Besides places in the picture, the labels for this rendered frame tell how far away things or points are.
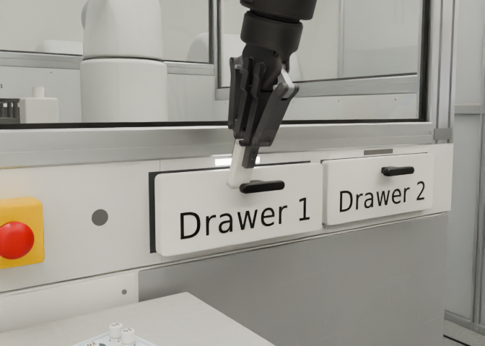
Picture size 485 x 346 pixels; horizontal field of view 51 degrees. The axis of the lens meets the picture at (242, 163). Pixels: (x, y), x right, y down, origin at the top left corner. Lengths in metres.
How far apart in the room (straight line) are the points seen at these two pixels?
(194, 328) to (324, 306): 0.37
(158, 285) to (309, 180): 0.29
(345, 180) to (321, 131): 0.10
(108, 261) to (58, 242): 0.07
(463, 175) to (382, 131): 1.64
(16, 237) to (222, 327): 0.25
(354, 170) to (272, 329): 0.30
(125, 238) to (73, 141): 0.15
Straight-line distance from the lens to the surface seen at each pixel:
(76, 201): 0.68
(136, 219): 0.71
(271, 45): 0.63
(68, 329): 0.65
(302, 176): 0.81
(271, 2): 0.61
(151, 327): 0.64
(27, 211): 0.62
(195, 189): 0.70
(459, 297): 2.74
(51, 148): 0.67
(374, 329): 1.07
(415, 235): 1.10
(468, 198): 2.60
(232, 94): 0.70
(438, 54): 1.12
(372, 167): 0.95
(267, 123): 0.64
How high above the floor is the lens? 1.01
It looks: 6 degrees down
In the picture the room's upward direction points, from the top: straight up
